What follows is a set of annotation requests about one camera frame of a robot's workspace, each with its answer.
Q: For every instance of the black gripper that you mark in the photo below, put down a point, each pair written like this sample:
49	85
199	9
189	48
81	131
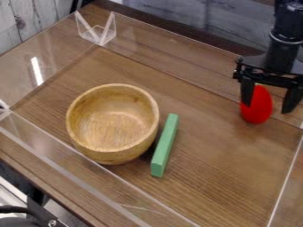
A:
249	72

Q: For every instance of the red plush strawberry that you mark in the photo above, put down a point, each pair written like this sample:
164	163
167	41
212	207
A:
257	112

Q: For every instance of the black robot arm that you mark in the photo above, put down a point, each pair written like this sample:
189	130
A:
276	68

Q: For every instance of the green rectangular block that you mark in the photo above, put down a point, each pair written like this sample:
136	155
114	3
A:
164	145

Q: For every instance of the wooden bowl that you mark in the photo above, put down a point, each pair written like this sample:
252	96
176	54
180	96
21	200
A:
112	122

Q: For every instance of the clear acrylic tray wall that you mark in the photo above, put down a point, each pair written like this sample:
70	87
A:
233	174

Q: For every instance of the black clamp bracket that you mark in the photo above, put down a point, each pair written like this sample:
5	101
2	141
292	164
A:
46	220

